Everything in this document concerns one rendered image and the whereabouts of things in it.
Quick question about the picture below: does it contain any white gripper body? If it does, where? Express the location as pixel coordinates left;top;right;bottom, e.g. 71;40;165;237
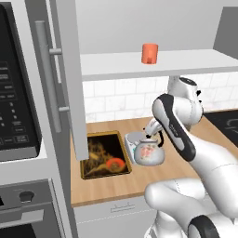
143;118;163;136

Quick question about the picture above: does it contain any white cabinet shelf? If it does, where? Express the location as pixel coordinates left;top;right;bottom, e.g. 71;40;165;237
79;48;238;83

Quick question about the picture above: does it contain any orange mug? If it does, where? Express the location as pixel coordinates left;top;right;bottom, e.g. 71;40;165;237
141;43;160;65

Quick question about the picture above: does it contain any white grey kitchen scale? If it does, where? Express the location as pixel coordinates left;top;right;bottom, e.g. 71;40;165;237
124;130;147;165

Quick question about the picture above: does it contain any black hob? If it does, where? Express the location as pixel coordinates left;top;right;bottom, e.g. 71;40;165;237
203;108;238;149

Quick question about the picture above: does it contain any white drawer front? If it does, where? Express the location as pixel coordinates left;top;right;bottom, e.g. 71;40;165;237
73;194;157;238

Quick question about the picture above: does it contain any black oven knob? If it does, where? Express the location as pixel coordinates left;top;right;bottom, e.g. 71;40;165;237
19;191;35;204

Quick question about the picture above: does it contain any black microwave oven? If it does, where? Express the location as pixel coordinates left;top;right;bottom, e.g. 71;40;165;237
0;0;44;163

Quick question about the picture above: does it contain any grey oven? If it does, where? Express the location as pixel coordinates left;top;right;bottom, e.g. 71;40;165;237
0;178;67;238

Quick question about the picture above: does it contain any white floral kettle black handle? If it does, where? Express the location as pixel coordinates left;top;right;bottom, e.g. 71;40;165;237
133;129;165;166

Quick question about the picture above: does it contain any white drawer handle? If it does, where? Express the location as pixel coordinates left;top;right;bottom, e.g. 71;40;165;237
110;202;136;214

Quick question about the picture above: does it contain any grey cabinet door long handle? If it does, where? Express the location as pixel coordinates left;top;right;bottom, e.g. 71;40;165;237
24;0;90;162

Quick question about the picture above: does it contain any grey bar door handle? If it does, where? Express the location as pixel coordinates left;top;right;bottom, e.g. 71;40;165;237
33;20;71;134

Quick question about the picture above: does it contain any grey oven handle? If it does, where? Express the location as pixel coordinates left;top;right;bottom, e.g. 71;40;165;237
0;209;45;230

